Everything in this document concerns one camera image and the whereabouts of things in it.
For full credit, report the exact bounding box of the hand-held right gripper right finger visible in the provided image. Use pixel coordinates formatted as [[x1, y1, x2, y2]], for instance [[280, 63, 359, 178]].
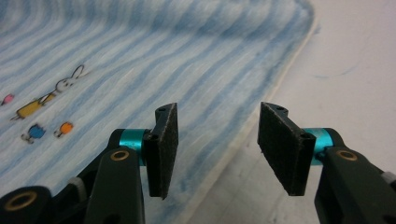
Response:
[[257, 102, 334, 197]]

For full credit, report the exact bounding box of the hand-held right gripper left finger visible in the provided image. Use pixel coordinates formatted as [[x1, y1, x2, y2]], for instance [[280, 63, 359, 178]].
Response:
[[119, 102, 179, 200]]

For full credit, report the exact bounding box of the white foam mat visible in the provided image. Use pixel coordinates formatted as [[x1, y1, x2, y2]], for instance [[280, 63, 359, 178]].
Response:
[[183, 0, 396, 224]]

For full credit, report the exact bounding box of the light blue striped towel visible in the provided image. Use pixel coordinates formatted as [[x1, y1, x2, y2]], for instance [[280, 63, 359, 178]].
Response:
[[0, 0, 318, 224]]

